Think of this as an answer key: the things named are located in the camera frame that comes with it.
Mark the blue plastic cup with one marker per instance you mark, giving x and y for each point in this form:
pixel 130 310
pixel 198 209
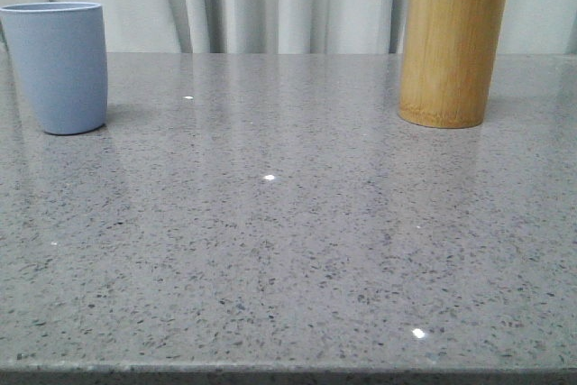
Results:
pixel 59 58

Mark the bamboo wooden cup holder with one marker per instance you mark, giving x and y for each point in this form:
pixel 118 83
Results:
pixel 448 58

